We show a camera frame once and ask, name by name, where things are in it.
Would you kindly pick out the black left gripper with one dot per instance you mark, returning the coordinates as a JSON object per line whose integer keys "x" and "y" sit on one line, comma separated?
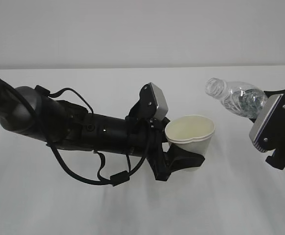
{"x": 149, "y": 134}

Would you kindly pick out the white paper cup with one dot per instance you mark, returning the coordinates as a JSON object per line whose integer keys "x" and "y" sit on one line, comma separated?
{"x": 192, "y": 133}

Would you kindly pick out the clear green-label water bottle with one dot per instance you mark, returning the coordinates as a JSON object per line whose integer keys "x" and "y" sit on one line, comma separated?
{"x": 240, "y": 98}

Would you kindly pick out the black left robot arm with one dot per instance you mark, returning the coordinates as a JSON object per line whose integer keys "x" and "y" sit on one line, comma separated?
{"x": 39, "y": 114}

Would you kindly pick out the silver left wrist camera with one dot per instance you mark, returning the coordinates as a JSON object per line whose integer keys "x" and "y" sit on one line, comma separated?
{"x": 152, "y": 102}

